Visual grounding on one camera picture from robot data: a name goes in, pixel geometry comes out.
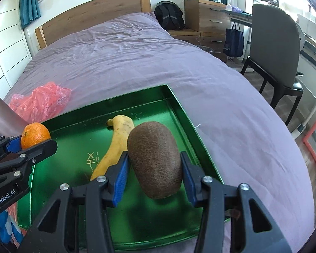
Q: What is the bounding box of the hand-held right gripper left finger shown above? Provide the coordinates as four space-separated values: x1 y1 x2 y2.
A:
21 151 129 253

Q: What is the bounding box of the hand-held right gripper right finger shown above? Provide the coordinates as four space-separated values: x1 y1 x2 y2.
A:
179 151 293 253

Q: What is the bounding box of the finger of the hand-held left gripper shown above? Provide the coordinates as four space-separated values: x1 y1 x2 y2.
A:
0 135 24 164
0 139 58 184

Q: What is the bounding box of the orange mandarin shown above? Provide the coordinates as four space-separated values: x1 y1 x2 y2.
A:
20 122 51 150

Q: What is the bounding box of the green metal tray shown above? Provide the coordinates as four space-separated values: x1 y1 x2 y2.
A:
16 83 225 252

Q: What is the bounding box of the brown kiwi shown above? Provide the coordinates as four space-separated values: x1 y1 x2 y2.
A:
127 121 183 200

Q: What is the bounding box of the copper black electric kettle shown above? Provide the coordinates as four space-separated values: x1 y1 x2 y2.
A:
0 86 30 141

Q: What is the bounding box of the blue cloth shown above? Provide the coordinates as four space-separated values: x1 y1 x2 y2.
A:
0 211 23 251

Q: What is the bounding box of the yellow banana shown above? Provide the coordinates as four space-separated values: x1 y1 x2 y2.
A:
90 114 135 182

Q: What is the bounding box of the pink plastic bag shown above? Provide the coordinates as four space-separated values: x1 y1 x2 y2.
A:
9 82 72 124

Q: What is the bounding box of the white wardrobe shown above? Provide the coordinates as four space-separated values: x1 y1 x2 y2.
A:
0 0 32 90

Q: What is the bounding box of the mesh wastebasket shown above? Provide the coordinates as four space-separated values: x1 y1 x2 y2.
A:
196 45 214 54

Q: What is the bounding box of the low wooden drawer unit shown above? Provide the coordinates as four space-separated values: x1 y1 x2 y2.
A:
168 30 227 58

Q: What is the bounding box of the navy tote bag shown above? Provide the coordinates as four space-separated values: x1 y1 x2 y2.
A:
223 22 245 58

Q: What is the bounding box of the wooden bed headboard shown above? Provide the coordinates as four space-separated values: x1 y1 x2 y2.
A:
35 0 152 50

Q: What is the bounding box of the grey chair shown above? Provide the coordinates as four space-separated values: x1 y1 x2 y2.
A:
240 4 304 127

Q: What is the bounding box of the black backpack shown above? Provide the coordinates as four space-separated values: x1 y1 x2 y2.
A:
154 1 185 31

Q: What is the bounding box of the wooden dresser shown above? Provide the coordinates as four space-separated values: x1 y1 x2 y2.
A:
184 0 232 33

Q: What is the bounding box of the grey desk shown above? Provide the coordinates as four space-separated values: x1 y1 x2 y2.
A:
220 4 316 69

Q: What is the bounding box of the orange frame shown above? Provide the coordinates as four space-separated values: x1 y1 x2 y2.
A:
303 116 316 166

